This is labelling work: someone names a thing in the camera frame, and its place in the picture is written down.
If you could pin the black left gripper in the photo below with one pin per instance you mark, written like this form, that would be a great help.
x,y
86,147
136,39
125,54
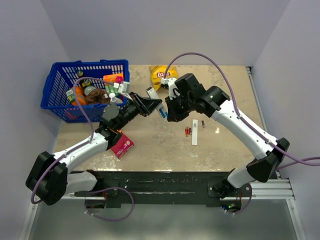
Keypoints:
x,y
146,110

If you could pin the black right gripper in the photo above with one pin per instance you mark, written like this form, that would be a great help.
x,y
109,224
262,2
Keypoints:
x,y
174,115

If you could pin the white remote control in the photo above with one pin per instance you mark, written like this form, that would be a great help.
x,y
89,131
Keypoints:
x,y
157,102

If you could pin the white remote battery cover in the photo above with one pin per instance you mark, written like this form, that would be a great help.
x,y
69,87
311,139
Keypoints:
x,y
194,138

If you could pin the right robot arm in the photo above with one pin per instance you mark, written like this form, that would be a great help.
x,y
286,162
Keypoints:
x,y
186,94

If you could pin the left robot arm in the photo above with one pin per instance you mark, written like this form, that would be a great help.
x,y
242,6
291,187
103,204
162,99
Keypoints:
x,y
48,178

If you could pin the orange AAA battery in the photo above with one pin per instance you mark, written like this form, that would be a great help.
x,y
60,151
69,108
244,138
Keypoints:
x,y
186,132

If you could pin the yellow Lays chips bag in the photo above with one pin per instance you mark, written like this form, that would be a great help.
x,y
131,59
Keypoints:
x,y
157,72

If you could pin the small white-capped bottle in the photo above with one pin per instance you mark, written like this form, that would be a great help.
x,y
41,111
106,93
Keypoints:
x,y
113,98

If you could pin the orange green snack box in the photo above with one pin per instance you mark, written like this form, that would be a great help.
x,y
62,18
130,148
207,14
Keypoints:
x,y
113,80

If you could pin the pink orange candy box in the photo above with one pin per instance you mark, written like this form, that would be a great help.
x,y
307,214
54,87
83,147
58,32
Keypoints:
x,y
122,146

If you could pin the brown round package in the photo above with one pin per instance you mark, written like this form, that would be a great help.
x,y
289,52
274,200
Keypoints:
x,y
98,96

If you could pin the dark glass bottle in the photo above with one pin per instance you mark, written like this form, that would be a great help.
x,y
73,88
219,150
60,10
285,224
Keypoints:
x,y
85,84

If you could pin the orange juice carton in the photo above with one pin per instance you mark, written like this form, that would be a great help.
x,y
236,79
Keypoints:
x,y
77,93

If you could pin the blue plastic shopping basket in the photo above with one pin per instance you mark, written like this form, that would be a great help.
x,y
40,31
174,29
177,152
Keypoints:
x,y
62,77

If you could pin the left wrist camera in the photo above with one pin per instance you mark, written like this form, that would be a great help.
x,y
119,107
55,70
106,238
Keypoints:
x,y
123,89

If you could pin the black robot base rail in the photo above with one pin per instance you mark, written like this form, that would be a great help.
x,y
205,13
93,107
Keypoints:
x,y
164,188

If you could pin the aluminium frame rail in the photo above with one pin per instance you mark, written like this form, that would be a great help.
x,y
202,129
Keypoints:
x,y
278,189

